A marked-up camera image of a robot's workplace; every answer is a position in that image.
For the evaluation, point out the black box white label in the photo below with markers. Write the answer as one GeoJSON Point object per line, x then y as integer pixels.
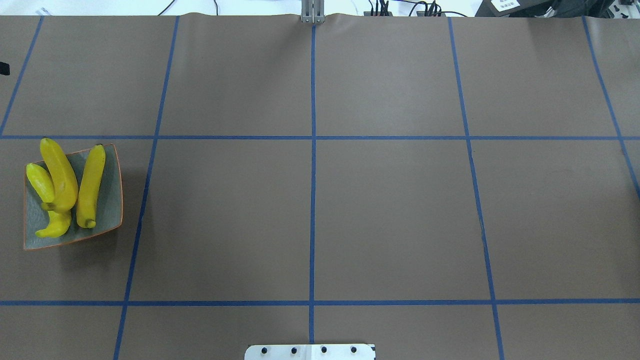
{"type": "Point", "coordinates": [512, 8]}

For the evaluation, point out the aluminium frame post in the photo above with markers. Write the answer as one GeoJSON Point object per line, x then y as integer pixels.
{"type": "Point", "coordinates": [313, 11]}

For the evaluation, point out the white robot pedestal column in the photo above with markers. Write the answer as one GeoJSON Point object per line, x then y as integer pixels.
{"type": "Point", "coordinates": [327, 351]}

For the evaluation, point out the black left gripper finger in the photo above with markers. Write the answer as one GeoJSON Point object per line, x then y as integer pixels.
{"type": "Point", "coordinates": [4, 69]}

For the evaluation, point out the grey square plate orange rim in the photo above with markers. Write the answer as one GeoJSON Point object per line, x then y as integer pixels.
{"type": "Point", "coordinates": [109, 209]}

